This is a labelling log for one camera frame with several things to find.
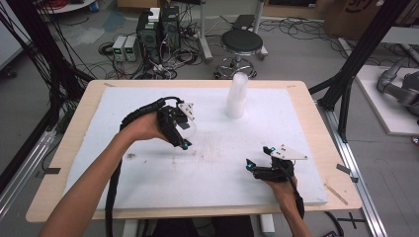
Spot person's left hand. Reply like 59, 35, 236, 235
120, 112, 170, 144

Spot black computer tower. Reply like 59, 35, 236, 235
160, 5, 182, 51
135, 7, 163, 64

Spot black sleeved gripper cable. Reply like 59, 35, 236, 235
287, 166, 306, 220

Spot cardboard box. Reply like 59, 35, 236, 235
323, 0, 419, 41

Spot black round stool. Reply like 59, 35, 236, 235
213, 29, 269, 80

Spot wooden table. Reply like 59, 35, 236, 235
25, 79, 364, 224

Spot thin wooden stick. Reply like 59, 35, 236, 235
323, 182, 349, 206

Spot white desk leg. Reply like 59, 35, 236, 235
197, 0, 214, 64

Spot aluminium floor rail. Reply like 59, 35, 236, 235
315, 101, 389, 237
0, 128, 57, 220

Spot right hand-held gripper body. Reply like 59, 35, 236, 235
254, 144, 309, 184

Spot person's dark trousers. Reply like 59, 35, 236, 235
144, 215, 255, 237

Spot person's right hand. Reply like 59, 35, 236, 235
264, 176, 300, 212

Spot white foam board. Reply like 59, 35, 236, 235
63, 86, 329, 211

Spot grey bench power supply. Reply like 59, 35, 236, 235
112, 35, 128, 62
124, 35, 140, 62

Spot black metal frame post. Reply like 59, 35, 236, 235
0, 0, 95, 192
308, 0, 411, 143

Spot white platform board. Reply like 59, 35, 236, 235
355, 64, 419, 136

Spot stack of white plastic cups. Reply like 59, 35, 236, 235
224, 72, 250, 119

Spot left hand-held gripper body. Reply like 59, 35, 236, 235
156, 102, 196, 148

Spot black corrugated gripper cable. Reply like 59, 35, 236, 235
104, 96, 185, 237

